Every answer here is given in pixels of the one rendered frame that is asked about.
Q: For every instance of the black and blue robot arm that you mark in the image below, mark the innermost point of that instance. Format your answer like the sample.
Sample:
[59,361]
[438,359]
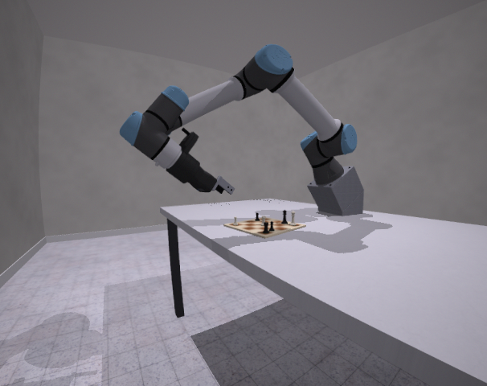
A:
[271,68]

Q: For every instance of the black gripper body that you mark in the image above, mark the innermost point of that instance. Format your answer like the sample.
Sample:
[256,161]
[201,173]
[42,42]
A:
[175,158]

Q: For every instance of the brown and cream chessboard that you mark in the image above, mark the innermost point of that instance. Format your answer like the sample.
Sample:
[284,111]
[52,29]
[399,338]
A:
[255,228]

